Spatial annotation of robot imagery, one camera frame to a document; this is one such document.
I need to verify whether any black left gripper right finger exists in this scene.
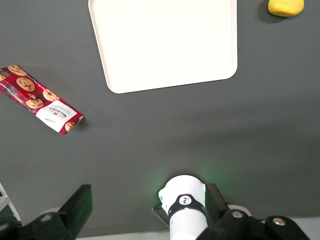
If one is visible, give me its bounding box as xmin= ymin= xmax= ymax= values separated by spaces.
xmin=197 ymin=183 xmax=311 ymax=240

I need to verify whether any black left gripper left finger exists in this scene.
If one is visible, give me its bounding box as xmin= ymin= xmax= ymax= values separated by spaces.
xmin=0 ymin=184 xmax=94 ymax=240

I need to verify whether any red cookie box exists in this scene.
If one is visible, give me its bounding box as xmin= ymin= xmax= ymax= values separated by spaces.
xmin=0 ymin=64 xmax=85 ymax=137

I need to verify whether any white rectangular tray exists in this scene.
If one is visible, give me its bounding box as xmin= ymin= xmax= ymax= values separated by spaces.
xmin=87 ymin=0 xmax=239 ymax=95

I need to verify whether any aluminium frame profile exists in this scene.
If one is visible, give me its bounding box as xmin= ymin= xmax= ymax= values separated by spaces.
xmin=0 ymin=181 xmax=20 ymax=222

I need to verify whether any cable at left arm base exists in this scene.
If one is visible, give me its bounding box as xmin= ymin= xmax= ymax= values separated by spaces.
xmin=151 ymin=204 xmax=171 ymax=229

